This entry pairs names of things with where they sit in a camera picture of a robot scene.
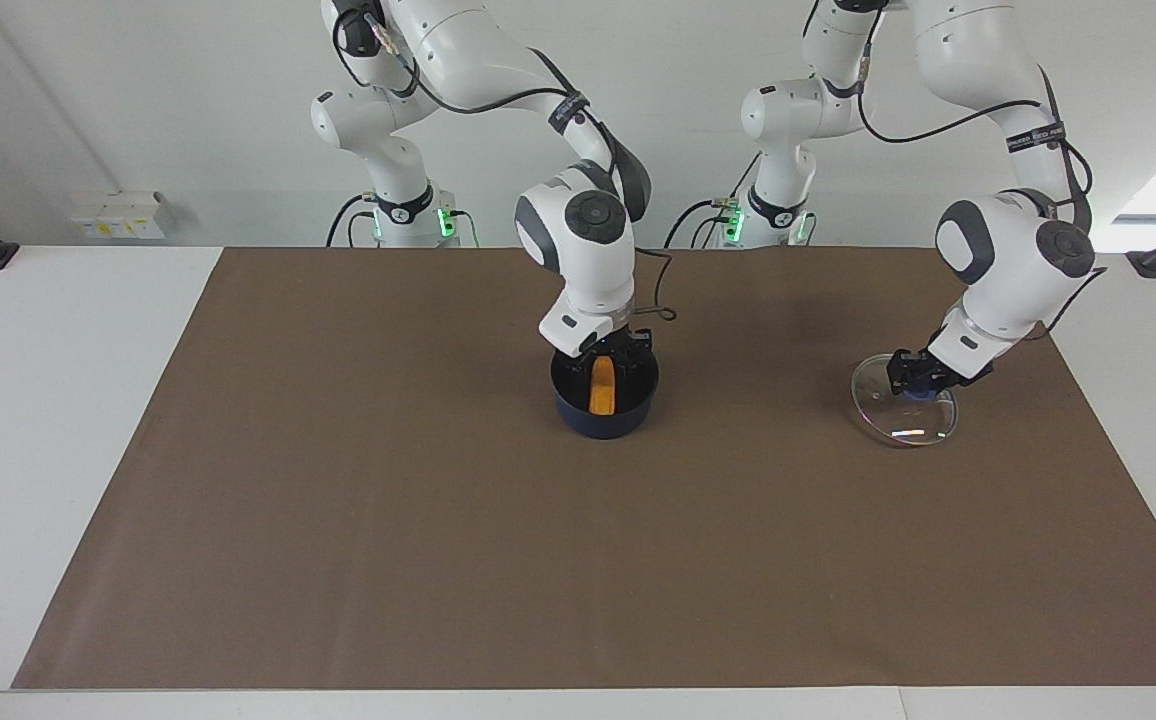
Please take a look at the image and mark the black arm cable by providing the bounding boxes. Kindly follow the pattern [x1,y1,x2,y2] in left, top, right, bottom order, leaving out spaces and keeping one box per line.
[333,8,679,323]
[856,40,1109,331]

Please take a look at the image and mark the black pot with lilac handle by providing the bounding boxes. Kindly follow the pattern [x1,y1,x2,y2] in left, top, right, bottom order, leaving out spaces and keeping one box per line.
[550,345,661,441]

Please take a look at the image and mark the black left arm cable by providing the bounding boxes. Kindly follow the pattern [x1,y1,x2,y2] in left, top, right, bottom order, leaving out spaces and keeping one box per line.
[856,40,1109,331]

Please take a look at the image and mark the black base cable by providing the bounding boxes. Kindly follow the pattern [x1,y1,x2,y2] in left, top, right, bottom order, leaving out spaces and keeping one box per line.
[665,150,761,249]
[326,193,379,248]

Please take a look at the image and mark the glass lid with lilac knob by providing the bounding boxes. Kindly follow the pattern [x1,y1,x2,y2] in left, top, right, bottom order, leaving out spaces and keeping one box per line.
[851,353,958,448]

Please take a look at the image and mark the brown table mat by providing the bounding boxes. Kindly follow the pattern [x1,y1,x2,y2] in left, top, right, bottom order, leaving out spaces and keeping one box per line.
[13,247,1156,691]

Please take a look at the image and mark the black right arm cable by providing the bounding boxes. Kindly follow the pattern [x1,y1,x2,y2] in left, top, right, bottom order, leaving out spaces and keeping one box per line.
[333,8,679,323]

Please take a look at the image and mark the white wall socket box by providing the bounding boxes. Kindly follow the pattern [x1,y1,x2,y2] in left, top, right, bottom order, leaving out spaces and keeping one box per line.
[68,190,176,241]

